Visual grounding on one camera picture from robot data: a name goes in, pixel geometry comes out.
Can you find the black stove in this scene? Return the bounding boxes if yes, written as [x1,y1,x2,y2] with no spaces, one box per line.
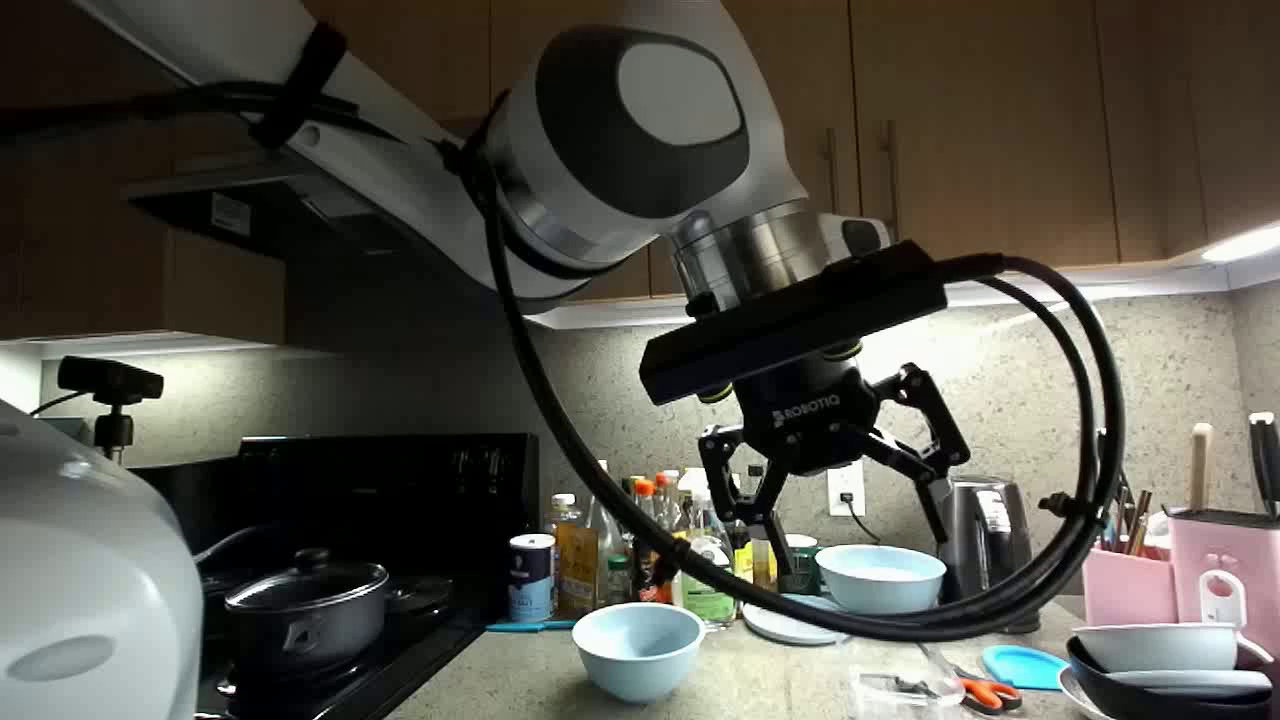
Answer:
[145,434,539,720]

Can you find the range hood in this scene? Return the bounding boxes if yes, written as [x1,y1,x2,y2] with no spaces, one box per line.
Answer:
[124,153,416,262]

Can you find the light blue back bowl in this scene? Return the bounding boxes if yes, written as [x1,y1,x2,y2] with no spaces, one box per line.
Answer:
[817,546,944,612]

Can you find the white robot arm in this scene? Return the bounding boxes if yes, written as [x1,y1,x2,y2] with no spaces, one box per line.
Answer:
[0,0,944,720]

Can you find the clear plastic lunchbox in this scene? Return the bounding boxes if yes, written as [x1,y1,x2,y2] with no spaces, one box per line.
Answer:
[853,673,960,720]

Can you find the blue round lid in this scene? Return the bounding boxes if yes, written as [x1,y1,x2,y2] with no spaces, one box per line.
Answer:
[985,645,1066,694]

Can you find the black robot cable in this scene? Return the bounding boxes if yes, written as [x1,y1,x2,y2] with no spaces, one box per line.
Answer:
[454,133,1127,645]

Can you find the green spray bottle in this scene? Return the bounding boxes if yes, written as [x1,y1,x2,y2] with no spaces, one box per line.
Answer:
[677,469,737,630]

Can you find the white salt canister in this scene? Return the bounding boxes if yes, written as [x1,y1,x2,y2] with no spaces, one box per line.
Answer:
[507,531,558,626]

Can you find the pink utensil holder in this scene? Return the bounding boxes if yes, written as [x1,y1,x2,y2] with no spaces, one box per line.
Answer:
[1085,548,1178,626]

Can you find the black camera on stand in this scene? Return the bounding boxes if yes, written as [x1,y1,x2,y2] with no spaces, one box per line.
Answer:
[55,357,166,458]

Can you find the light blue bowl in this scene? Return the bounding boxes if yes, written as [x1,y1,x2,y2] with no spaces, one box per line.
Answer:
[817,546,944,612]
[571,606,706,705]

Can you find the light blue front bowl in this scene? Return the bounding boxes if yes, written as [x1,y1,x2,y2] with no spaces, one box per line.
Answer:
[571,606,706,705]

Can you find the white round lid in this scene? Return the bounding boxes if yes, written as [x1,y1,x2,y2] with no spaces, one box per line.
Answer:
[739,606,848,648]

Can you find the green lidded jar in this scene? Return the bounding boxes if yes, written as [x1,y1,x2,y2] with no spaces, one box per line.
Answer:
[782,537,822,595]

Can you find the red capped sauce bottle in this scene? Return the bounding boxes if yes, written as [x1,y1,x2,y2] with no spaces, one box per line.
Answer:
[629,472,680,607]

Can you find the black cooking pot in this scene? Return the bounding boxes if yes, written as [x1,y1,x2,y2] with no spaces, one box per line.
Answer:
[224,548,389,677]

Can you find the pink knife block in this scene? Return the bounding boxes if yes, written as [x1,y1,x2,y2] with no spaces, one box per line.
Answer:
[1173,510,1280,654]

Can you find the orange handled scissors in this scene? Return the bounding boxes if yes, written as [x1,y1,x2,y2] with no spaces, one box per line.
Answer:
[925,645,1024,717]

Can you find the black electric kettle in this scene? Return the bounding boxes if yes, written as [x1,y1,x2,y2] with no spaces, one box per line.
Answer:
[938,475,1034,601]

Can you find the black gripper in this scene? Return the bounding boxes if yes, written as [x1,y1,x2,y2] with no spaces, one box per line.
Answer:
[695,357,973,552]

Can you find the yellow oil bottle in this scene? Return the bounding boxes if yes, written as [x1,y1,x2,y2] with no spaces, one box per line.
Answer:
[554,491,601,616]

